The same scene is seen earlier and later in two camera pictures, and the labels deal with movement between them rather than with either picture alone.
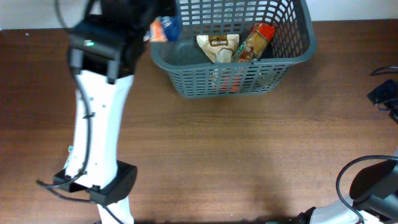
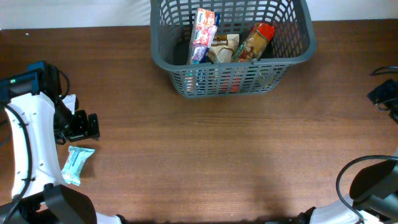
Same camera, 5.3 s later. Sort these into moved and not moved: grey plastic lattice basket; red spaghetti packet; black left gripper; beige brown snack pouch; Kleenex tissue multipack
Moved: black left gripper; Kleenex tissue multipack
Not moved: grey plastic lattice basket; beige brown snack pouch; red spaghetti packet
